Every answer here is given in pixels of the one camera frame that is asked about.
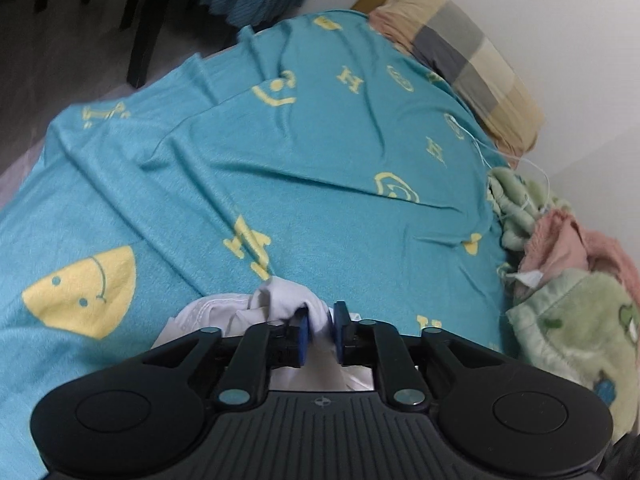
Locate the teal printed bed sheet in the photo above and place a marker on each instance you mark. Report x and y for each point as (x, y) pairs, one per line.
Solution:
(250, 160)

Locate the white shirt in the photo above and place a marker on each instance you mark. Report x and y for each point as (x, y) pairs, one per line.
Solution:
(280, 300)

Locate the checked pillow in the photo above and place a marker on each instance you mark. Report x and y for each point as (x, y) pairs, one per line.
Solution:
(475, 55)

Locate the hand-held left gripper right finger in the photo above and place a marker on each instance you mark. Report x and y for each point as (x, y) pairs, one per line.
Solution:
(340, 332)

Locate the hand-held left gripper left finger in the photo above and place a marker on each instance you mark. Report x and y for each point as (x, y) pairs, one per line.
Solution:
(301, 332)

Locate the white table with black legs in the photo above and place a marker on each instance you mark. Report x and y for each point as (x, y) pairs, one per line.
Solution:
(147, 35)

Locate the green fleece blanket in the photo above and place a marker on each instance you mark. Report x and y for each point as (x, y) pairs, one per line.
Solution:
(575, 320)

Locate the pink fleece blanket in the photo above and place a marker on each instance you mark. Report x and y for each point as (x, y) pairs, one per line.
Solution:
(555, 240)

